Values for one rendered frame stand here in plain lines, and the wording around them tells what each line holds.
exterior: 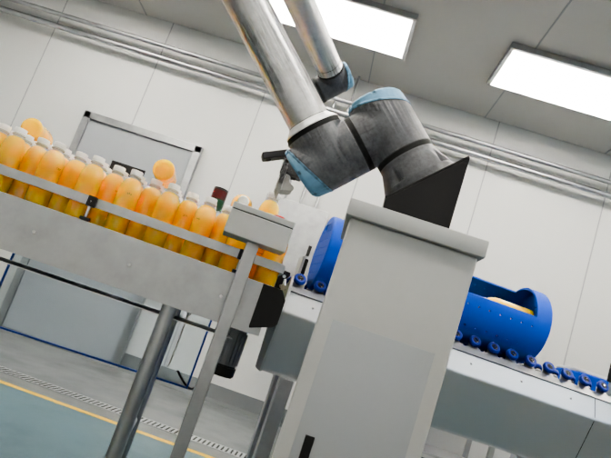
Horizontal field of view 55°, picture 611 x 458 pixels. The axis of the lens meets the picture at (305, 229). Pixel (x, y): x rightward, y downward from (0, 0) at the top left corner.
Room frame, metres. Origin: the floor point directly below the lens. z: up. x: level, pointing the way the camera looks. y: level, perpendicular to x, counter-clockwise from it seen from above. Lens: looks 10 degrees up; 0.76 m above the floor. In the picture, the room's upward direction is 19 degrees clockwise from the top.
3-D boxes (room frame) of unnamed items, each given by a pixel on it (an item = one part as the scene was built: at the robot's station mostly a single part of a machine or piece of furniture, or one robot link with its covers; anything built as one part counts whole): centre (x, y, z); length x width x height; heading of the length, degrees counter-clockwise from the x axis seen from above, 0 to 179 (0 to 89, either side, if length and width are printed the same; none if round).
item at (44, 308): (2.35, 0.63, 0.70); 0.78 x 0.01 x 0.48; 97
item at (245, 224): (1.84, 0.14, 1.05); 0.20 x 0.10 x 0.10; 97
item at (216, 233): (1.99, 0.27, 1.00); 0.07 x 0.07 x 0.19
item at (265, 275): (1.98, 0.07, 1.00); 0.07 x 0.07 x 0.19
